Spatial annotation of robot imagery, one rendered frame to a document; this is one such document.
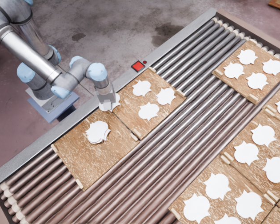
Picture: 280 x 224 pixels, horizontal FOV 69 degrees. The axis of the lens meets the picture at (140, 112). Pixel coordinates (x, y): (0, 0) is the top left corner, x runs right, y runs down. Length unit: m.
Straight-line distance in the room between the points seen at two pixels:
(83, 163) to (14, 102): 1.84
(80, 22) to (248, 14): 2.47
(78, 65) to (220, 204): 0.98
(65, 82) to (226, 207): 0.99
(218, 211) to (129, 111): 0.74
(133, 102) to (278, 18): 2.81
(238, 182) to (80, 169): 0.86
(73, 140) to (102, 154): 0.21
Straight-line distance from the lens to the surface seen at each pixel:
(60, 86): 0.96
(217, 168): 1.23
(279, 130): 1.44
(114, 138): 1.24
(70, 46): 3.14
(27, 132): 2.64
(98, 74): 0.92
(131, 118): 1.28
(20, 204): 1.38
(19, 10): 1.08
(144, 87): 1.36
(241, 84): 1.51
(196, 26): 1.81
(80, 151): 1.27
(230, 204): 1.23
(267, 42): 1.81
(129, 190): 1.19
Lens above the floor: 2.09
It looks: 64 degrees down
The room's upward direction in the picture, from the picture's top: 7 degrees counter-clockwise
